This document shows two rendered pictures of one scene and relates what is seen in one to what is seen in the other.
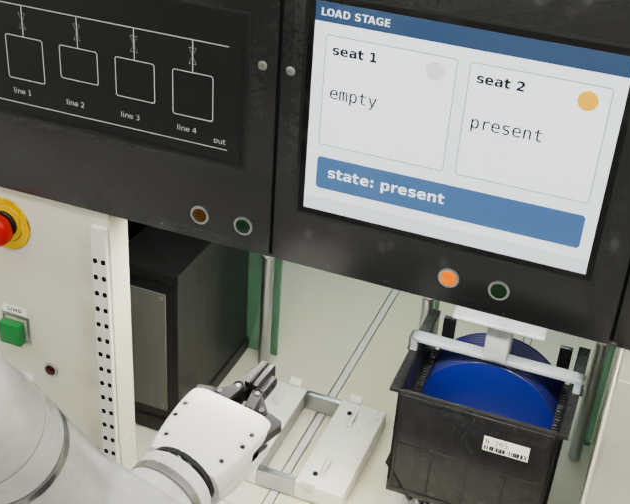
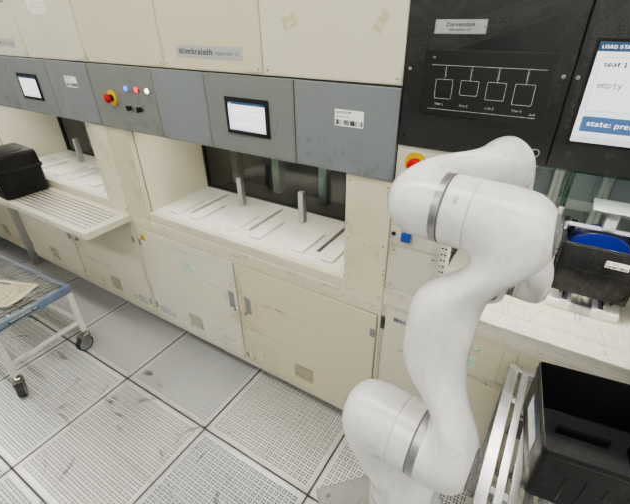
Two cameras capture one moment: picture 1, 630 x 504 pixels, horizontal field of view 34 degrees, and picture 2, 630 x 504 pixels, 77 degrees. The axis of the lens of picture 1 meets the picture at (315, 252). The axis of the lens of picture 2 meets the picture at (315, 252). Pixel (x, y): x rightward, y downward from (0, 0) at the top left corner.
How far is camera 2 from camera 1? 0.48 m
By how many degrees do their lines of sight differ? 11
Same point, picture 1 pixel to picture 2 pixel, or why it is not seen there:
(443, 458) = (582, 272)
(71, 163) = (454, 133)
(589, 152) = not seen: outside the picture
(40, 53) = (451, 85)
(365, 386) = not seen: hidden behind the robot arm
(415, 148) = not seen: outside the picture
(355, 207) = (597, 138)
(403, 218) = (623, 141)
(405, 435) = (564, 262)
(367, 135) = (613, 103)
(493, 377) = (604, 240)
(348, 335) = not seen: hidden behind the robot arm
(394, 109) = not seen: outside the picture
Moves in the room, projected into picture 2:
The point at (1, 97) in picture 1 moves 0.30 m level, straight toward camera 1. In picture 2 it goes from (427, 107) to (477, 137)
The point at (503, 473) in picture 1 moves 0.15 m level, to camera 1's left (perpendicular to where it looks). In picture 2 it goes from (613, 278) to (560, 272)
